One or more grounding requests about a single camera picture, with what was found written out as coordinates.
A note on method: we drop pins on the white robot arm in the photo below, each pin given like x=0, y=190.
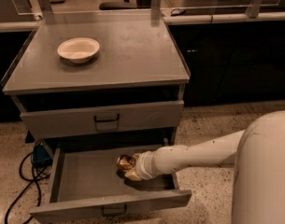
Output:
x=258, y=154

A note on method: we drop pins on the grey open middle drawer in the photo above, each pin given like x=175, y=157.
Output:
x=85, y=178

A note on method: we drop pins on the dark back counter cabinet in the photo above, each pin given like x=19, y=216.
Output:
x=232, y=62

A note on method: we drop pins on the grey upper drawer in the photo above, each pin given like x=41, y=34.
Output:
x=79, y=121

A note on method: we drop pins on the blue power box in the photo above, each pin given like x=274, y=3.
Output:
x=40, y=157

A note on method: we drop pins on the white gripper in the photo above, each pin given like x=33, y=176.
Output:
x=144, y=165

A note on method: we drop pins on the black upper drawer handle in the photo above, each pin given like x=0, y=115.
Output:
x=101, y=120

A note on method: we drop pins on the grey drawer cabinet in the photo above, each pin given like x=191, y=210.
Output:
x=137, y=63

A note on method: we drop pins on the black drawer handle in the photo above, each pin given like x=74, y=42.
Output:
x=101, y=120
x=113, y=210

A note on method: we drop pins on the crushed orange can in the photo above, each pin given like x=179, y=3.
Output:
x=126, y=165

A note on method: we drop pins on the white paper bowl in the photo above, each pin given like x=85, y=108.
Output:
x=78, y=50

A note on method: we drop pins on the black middle drawer handle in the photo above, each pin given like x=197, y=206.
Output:
x=113, y=210

